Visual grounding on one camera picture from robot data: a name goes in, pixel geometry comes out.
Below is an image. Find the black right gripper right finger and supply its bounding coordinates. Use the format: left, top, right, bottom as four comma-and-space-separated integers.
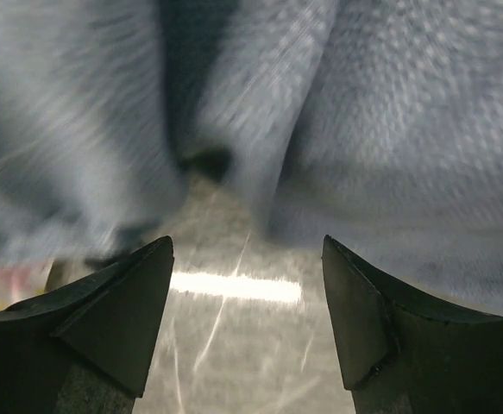
322, 237, 503, 414

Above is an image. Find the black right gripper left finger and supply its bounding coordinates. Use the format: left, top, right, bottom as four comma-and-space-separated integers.
0, 237, 174, 414

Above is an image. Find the blue beige striped pillowcase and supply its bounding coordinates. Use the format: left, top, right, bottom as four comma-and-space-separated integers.
0, 1, 503, 315

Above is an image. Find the floral animal print pillow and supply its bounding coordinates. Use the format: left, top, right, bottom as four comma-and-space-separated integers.
0, 261, 52, 311

